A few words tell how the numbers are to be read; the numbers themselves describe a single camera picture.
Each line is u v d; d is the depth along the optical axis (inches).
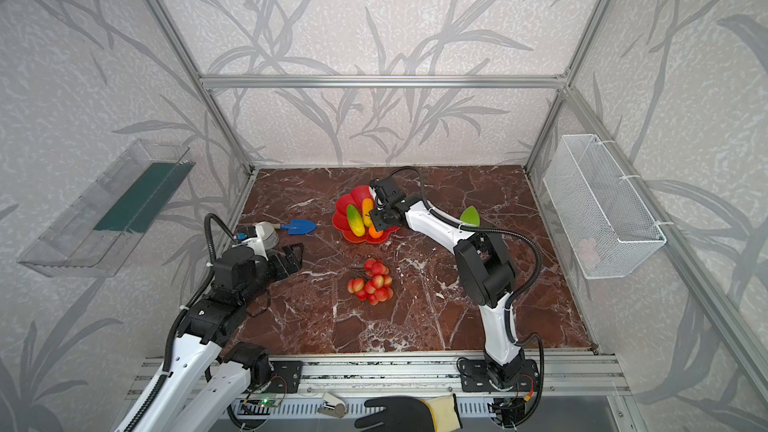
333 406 26.8
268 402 27.8
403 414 27.0
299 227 40.1
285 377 28.5
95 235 25.0
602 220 24.6
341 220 40.0
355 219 39.6
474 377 29.0
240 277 21.6
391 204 28.3
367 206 41.5
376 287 32.4
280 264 26.2
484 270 20.3
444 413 26.8
